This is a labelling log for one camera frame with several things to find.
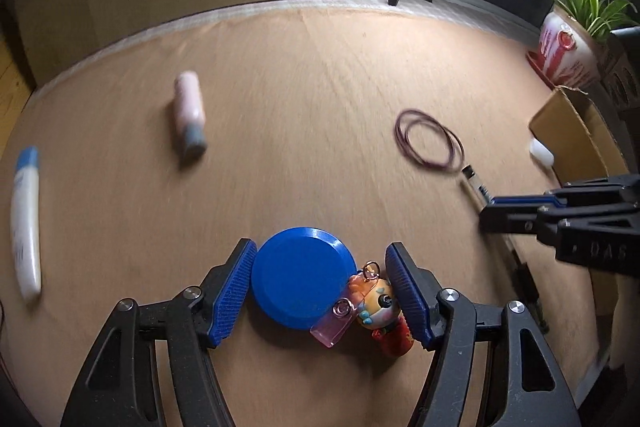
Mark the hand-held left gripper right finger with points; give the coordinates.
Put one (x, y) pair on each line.
(407, 297)

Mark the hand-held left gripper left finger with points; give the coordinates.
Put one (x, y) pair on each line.
(232, 292)

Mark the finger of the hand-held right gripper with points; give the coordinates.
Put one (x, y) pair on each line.
(510, 219)
(520, 199)

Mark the clear black pen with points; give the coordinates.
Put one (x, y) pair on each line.
(472, 179)

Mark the small white cap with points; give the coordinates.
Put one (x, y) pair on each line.
(542, 153)

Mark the blue round disc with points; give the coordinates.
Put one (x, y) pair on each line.
(300, 277)

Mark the cardboard box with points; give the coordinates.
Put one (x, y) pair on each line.
(565, 127)

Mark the maroon rubber band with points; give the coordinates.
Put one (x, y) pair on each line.
(397, 134)

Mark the pink bottle grey cap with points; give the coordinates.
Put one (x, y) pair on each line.
(189, 107)

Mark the white tube blue cap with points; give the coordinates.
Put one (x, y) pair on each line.
(25, 227)

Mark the red pot saucer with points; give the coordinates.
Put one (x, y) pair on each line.
(535, 64)

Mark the white red flower pot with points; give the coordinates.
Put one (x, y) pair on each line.
(565, 52)

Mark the pine plank panel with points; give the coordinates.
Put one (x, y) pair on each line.
(12, 77)

